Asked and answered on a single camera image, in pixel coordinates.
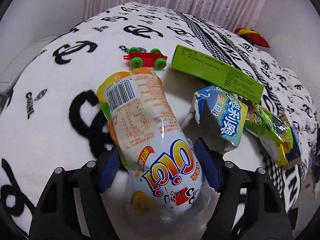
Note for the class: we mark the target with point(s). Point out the long green cardboard box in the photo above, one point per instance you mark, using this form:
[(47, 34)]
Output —
[(208, 68)]

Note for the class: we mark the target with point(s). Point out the red green toy car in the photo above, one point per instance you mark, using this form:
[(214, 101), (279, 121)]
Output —
[(153, 59)]

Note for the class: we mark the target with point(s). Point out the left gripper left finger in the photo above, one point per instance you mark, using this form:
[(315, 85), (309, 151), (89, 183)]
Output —
[(93, 179)]

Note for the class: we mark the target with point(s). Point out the red yellow pillow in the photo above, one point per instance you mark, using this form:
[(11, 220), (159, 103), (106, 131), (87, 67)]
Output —
[(252, 36)]

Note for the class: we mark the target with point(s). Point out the white black logo blanket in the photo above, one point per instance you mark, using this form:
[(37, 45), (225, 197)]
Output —
[(53, 117)]

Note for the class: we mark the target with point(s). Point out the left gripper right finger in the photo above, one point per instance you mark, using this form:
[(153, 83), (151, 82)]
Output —
[(226, 179)]

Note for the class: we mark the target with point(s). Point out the grey plastic storage box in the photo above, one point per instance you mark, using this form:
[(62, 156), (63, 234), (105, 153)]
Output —
[(14, 68)]

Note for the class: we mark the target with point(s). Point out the orange snack bag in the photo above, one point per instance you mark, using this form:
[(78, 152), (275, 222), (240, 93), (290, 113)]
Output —
[(165, 176)]

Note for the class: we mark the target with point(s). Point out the green yellow snack wrapper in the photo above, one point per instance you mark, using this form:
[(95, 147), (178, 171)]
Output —
[(274, 134)]

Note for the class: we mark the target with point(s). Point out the blue white cookie wrapper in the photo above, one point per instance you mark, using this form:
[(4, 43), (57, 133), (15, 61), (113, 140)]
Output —
[(218, 117)]

